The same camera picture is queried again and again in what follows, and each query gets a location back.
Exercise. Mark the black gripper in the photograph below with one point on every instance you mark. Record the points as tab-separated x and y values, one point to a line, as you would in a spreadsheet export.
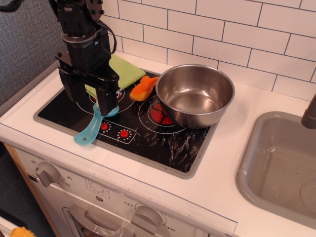
87	63

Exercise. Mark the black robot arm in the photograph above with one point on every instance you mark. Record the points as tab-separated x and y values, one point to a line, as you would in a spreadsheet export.
79	13

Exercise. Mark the green towel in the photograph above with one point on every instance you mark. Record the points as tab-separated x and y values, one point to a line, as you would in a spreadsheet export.
127	72

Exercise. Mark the blue plastic brush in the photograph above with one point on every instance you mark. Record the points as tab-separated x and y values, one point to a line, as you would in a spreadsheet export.
89	134

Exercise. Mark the red left stove button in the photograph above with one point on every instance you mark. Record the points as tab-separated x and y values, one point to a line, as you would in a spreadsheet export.
104	126

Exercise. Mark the red stove button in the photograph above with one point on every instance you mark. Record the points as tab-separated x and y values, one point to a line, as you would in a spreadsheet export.
104	126
124	134

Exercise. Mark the orange plastic toy piece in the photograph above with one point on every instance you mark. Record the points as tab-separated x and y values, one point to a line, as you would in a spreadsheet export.
144	89

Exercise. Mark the red right stove button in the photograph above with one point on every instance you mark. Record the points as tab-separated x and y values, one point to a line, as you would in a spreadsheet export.
124	134

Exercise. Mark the black toy stovetop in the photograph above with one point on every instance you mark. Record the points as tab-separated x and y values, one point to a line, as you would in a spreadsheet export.
154	139

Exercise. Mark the grey left oven knob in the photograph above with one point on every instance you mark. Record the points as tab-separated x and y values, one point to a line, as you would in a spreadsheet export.
47	174

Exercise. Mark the grey oven knob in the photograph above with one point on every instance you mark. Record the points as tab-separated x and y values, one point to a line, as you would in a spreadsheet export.
147	219
47	174

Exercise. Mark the stainless steel bowl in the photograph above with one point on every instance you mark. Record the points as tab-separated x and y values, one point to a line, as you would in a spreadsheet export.
195	96

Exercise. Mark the grey right oven knob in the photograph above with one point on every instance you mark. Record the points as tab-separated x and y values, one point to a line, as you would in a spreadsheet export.
147	219

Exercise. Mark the orange object on floor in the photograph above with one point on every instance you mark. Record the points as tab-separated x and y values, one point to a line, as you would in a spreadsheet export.
21	232

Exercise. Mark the grey sink basin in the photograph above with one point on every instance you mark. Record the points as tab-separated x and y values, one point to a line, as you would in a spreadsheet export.
277	172

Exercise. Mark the grey faucet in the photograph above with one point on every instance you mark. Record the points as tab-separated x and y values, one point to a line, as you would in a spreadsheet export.
308	119

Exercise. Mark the oven door handle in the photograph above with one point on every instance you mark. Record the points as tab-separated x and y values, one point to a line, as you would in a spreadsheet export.
105	220

